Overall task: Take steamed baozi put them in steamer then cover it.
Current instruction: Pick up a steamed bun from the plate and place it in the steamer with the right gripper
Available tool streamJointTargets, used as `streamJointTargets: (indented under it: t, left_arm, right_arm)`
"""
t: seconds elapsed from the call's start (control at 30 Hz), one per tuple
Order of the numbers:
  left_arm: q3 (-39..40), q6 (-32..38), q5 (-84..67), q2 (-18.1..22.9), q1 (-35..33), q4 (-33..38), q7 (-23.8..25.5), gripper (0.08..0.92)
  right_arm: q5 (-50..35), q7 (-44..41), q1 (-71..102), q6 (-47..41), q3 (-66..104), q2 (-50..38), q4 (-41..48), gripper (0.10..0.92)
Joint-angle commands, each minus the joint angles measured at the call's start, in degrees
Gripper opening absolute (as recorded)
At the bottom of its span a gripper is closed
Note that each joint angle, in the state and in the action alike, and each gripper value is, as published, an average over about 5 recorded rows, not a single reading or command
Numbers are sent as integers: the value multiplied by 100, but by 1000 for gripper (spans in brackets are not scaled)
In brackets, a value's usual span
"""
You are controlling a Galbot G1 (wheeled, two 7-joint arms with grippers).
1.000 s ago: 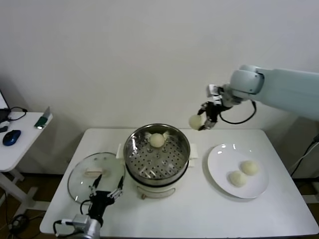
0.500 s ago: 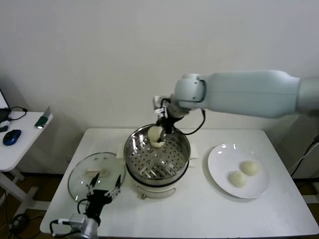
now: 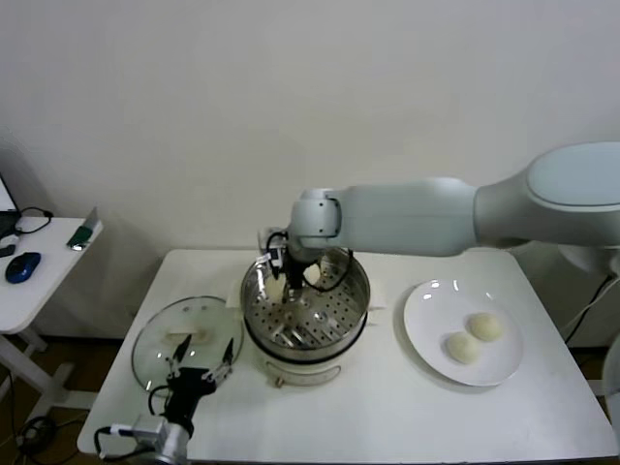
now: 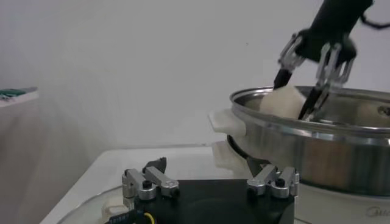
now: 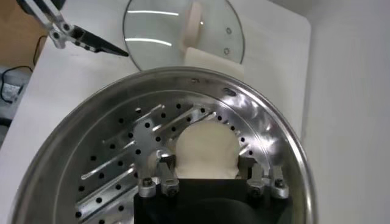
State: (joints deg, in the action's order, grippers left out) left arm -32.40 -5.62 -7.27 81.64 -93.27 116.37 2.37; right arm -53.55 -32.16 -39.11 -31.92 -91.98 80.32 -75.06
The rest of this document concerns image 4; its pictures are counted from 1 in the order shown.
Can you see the perforated steel steamer basket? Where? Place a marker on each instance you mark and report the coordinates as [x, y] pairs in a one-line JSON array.
[[320, 158]]

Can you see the white side table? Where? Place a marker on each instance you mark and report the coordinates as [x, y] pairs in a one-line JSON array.
[[18, 100]]

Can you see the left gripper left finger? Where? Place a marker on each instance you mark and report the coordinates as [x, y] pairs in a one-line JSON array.
[[143, 185]]

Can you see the white steamed baozi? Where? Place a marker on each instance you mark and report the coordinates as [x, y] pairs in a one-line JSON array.
[[283, 103]]

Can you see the white electric cooker base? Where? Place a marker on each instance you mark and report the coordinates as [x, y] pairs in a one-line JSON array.
[[335, 210]]

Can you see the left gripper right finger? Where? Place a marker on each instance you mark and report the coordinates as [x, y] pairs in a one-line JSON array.
[[280, 184]]

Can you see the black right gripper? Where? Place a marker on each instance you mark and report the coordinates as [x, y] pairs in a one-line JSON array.
[[332, 24]]

